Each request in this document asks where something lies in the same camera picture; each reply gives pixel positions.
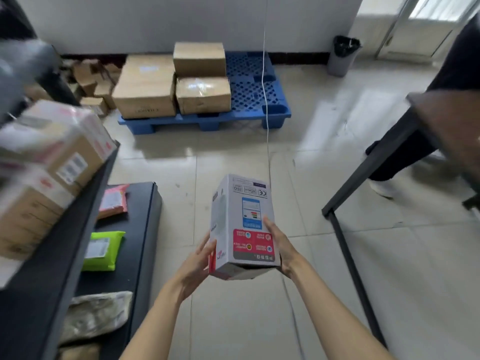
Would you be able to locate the person's right forearm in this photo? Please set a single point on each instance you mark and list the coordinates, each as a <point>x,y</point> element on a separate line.
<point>330,314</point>

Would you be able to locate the person's right thumb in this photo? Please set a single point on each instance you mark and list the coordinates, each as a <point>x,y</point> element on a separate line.
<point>270,225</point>

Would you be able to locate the taped cardboard box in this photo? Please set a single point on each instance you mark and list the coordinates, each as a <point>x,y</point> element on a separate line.
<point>203,95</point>

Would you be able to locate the white printed product box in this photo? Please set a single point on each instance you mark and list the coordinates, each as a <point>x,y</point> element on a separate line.
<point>243,221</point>

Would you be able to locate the person's right hand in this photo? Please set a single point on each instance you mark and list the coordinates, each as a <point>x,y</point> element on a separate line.
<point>285,250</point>

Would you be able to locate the clear plastic wrapped parcel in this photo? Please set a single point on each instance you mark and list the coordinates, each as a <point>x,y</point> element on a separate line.
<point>95,314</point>

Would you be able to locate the person's left forearm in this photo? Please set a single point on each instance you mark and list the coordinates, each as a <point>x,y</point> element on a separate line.
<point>157,320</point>

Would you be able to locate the pile of small cardboard boxes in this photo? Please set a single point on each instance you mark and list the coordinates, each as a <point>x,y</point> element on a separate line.
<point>92,84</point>

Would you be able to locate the grey trash bin black liner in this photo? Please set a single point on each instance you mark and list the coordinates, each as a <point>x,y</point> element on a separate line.
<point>342,58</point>

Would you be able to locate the cardboard box red print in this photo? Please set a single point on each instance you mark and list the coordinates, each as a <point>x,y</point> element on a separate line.
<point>26,217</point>

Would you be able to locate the white glazed door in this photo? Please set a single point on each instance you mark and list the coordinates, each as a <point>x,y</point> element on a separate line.
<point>420,26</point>

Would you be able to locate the cardboard box pink tape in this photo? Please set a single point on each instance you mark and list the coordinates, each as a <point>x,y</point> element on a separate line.
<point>71,146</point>

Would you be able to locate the black metal shelf rack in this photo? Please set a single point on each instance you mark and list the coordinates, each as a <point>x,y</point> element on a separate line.
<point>48,281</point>

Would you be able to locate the bright green mailer packet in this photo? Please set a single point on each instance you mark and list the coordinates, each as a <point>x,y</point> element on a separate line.
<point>101,251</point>

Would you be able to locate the person's left hand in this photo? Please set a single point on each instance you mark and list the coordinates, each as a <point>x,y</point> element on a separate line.
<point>192,266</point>

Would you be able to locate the red mailer packet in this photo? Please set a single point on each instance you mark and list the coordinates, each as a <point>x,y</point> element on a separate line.
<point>112,201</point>

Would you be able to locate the dark brown table black frame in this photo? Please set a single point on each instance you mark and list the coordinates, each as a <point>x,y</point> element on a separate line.
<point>442,123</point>

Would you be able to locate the large cardboard box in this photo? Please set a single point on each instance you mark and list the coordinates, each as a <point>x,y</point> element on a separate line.
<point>144,88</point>

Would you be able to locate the blue plastic pallet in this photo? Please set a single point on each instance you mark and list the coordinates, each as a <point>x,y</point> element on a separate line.
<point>250,89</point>

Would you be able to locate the small plain cardboard box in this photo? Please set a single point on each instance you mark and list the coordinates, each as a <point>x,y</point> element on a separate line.
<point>199,58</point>

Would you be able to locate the person's left thumb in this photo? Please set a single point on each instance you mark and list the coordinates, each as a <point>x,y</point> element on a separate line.
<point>212,250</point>

